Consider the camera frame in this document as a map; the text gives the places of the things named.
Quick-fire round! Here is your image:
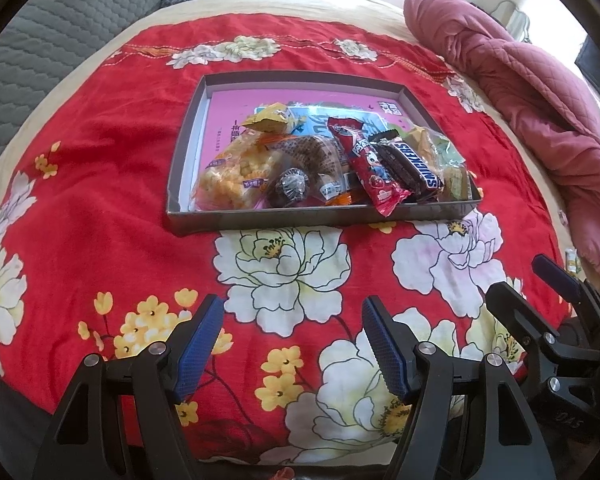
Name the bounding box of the pink book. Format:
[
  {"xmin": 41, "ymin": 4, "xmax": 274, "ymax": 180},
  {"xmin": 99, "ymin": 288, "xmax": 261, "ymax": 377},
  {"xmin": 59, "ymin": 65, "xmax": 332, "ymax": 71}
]
[{"xmin": 180, "ymin": 87, "xmax": 416, "ymax": 211}]

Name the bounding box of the grey cardboard tray box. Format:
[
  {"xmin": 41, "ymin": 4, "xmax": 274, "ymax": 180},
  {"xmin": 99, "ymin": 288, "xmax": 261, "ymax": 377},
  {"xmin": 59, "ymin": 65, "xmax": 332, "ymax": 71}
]
[{"xmin": 166, "ymin": 71, "xmax": 482, "ymax": 236}]

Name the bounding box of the green snack packet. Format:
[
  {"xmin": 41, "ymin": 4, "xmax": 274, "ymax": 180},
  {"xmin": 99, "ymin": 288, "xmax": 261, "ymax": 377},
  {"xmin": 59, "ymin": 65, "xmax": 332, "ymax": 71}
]
[{"xmin": 442, "ymin": 150, "xmax": 476, "ymax": 201}]

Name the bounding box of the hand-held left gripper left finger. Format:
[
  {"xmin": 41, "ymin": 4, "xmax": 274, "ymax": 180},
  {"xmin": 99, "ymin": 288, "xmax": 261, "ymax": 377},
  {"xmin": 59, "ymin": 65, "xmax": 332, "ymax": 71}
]
[{"xmin": 32, "ymin": 294, "xmax": 226, "ymax": 480}]

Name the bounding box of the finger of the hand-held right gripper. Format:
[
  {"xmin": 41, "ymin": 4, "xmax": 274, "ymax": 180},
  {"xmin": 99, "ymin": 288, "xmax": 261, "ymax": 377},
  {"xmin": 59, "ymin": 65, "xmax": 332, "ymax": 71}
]
[
  {"xmin": 532, "ymin": 254, "xmax": 600, "ymax": 331},
  {"xmin": 485, "ymin": 282, "xmax": 563, "ymax": 361}
]

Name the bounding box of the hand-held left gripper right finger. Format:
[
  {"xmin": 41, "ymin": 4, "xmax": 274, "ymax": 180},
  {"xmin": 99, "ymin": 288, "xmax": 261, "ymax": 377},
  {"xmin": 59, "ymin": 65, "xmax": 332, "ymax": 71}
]
[{"xmin": 361, "ymin": 296, "xmax": 556, "ymax": 480}]

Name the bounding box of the brown cake packet orange trim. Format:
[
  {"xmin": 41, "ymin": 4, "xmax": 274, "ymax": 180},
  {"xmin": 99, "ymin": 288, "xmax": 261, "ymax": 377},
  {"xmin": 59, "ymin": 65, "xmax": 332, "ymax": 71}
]
[{"xmin": 267, "ymin": 132, "xmax": 353, "ymax": 207}]

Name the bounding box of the beige bed sheet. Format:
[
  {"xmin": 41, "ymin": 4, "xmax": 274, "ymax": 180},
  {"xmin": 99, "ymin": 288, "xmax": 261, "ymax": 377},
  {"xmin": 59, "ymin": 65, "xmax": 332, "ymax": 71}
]
[{"xmin": 0, "ymin": 0, "xmax": 581, "ymax": 468}]

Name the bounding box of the grey quilted headboard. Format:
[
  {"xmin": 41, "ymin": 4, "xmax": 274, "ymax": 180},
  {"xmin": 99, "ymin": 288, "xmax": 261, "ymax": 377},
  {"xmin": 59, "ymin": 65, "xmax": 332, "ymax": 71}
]
[{"xmin": 0, "ymin": 0, "xmax": 196, "ymax": 196}]

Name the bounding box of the yellow puffed snack packet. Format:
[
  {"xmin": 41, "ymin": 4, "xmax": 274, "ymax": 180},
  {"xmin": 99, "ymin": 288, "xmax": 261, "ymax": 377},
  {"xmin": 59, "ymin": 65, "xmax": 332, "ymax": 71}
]
[{"xmin": 189, "ymin": 132, "xmax": 278, "ymax": 211}]

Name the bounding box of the red floral blanket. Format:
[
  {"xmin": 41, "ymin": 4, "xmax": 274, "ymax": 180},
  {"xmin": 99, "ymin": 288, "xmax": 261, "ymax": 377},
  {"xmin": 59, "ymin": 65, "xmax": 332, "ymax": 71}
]
[{"xmin": 0, "ymin": 12, "xmax": 576, "ymax": 466}]

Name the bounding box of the round dark chocolate snack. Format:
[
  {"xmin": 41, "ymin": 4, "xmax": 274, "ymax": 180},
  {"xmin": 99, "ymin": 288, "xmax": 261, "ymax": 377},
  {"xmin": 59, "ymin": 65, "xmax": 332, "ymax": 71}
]
[{"xmin": 266, "ymin": 166, "xmax": 312, "ymax": 208}]

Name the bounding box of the red candy packet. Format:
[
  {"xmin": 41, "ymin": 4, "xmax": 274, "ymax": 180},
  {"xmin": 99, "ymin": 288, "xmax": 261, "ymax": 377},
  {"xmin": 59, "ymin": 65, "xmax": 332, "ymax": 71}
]
[{"xmin": 326, "ymin": 115, "xmax": 412, "ymax": 218}]

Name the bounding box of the brown chocolate bar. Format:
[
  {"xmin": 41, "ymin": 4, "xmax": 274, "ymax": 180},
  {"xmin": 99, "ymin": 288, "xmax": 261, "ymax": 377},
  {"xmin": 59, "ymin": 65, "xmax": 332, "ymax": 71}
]
[{"xmin": 375, "ymin": 132, "xmax": 446, "ymax": 203}]

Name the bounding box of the small yellow snack packet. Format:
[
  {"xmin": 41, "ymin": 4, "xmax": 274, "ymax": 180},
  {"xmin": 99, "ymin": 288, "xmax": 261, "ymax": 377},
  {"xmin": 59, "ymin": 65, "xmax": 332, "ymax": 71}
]
[{"xmin": 242, "ymin": 102, "xmax": 303, "ymax": 135}]

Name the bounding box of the pink quilt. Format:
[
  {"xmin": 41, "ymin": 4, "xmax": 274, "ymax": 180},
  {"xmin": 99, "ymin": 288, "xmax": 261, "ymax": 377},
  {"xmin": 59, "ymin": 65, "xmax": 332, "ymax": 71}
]
[{"xmin": 402, "ymin": 0, "xmax": 600, "ymax": 296}]

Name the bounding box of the clear yellow cake packet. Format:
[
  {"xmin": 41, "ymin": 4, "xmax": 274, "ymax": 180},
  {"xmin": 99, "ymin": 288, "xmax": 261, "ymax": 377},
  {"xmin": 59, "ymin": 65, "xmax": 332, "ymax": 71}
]
[{"xmin": 402, "ymin": 125, "xmax": 468, "ymax": 171}]

